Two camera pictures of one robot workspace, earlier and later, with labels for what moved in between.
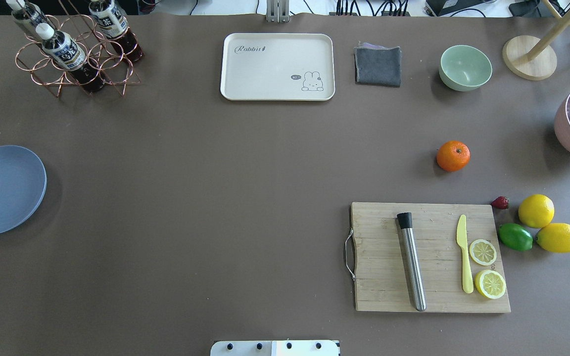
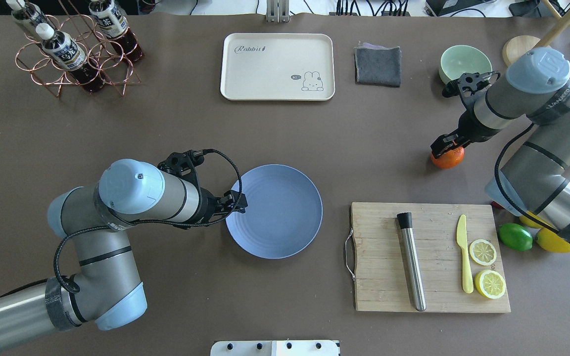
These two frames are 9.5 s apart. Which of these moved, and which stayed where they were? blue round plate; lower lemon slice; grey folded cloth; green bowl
Moved: blue round plate
Stayed: lower lemon slice; grey folded cloth; green bowl
